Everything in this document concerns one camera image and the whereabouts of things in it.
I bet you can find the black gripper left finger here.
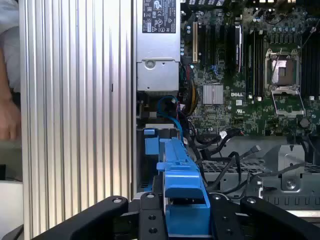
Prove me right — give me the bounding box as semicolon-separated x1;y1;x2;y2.
32;192;169;240

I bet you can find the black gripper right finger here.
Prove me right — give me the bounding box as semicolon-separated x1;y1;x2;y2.
208;193;320;240

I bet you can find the black disk wire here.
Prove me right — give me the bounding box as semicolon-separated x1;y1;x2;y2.
237;144;263;161

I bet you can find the grey metal disk bay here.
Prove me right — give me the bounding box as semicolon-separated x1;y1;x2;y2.
199;143;320;209

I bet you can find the black RAM slot row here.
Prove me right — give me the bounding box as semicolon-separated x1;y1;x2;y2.
245;31;264;100
300;31;320;99

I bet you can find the black expansion slot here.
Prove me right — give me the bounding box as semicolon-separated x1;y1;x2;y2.
199;24;208;66

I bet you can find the white expansion slot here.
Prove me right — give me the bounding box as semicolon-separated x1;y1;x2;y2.
192;21;199;64

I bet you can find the person's bare hand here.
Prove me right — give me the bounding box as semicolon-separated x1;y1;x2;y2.
0;96;23;140

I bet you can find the black open PC case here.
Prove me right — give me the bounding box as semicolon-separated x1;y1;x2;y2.
129;0;320;226

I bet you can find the green motherboard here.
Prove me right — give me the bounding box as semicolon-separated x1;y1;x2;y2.
179;0;320;138

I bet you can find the silver chipset heatsink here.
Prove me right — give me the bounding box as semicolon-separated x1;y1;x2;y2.
202;83;224;105

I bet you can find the CPU socket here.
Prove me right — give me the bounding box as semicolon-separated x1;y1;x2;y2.
264;46;301;88

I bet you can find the silver power supply unit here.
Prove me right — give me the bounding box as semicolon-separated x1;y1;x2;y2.
136;0;181;93

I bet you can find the black wire with white label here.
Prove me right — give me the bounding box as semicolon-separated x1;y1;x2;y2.
189;127;245;154

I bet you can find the blue data wire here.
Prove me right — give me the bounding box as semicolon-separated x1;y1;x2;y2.
156;95;183;141

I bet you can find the yellow black power wire bundle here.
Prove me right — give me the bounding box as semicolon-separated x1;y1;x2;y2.
188;79;200;116

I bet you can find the metal socket cover frame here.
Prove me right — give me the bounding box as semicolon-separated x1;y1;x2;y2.
270;86;306;118

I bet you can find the thin wire locking lever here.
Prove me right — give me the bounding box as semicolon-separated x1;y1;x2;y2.
300;26;317;49

